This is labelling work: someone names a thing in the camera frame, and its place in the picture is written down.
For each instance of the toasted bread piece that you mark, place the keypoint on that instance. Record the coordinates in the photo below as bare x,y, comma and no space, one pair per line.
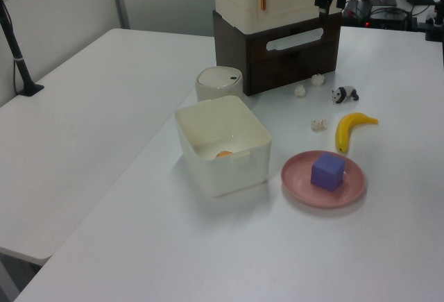
223,154

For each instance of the cream open plastic container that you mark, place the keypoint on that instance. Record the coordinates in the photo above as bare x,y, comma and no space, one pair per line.
222,177

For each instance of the black box with red light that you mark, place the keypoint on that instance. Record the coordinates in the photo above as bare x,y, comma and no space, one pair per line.
388,22

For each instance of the brown plain drawer front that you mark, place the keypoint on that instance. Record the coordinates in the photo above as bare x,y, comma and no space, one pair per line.
295,73

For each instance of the panda figurine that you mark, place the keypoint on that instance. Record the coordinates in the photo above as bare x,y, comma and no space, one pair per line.
347,93

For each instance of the black flat pad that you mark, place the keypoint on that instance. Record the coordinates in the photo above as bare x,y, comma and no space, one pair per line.
381,1

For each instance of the dark brown drawer cabinet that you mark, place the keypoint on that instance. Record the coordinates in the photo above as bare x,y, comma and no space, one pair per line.
229,55

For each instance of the black slanted stand pole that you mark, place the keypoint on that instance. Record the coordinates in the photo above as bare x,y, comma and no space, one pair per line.
15,52

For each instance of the pink plate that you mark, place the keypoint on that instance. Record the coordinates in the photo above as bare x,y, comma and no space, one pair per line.
298,180

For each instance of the small white lidded bin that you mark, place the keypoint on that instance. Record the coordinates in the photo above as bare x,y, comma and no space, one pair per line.
218,80

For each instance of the black clamp mount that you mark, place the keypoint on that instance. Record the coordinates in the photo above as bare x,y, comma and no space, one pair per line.
433,24

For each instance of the yellow banana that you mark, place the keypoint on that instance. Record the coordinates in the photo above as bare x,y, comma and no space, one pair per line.
347,128

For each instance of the purple cube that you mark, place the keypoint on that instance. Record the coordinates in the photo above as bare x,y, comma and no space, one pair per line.
327,173

